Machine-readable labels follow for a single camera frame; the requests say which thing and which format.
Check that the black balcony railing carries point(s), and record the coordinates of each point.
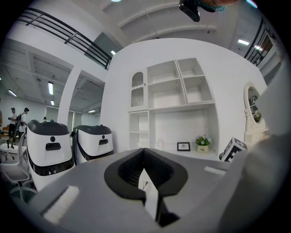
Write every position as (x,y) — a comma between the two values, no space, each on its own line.
(259,43)
(75,36)

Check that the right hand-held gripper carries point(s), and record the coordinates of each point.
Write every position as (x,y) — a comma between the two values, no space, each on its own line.
(234,150)

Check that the potted flower plant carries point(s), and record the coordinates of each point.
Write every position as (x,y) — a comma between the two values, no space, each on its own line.
(203,145)

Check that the white framed oval mirror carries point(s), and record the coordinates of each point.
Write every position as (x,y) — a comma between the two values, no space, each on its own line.
(248,109)

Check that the black picture frame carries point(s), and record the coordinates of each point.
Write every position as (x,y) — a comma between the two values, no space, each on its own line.
(183,146)

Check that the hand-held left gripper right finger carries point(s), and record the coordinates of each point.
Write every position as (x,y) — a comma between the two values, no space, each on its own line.
(204,193)

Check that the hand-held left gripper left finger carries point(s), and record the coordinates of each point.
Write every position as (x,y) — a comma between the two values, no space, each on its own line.
(91,193)

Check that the white office chair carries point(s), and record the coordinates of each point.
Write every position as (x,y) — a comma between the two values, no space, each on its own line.
(13,173)

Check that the white and black service robot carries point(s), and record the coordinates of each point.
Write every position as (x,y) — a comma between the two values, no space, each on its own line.
(93,145)
(45,157)

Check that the white desk with hutch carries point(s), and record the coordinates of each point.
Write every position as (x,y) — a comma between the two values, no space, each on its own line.
(179,107)

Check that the white ornate chair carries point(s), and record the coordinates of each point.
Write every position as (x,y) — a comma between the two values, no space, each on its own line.
(254,136)

